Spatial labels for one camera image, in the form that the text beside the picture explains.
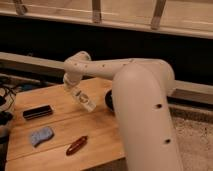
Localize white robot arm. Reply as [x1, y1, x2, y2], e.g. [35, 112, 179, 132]
[64, 51, 184, 171]

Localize dark red oblong object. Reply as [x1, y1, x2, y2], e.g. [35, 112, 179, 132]
[66, 136, 88, 156]

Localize blue cloth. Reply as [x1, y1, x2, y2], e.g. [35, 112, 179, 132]
[29, 127, 54, 147]

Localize black cables at left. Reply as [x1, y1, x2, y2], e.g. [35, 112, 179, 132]
[0, 76, 17, 144]

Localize black round object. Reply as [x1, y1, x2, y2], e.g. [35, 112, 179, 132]
[105, 90, 114, 112]

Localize black rectangular case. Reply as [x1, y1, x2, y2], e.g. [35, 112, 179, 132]
[23, 105, 53, 120]

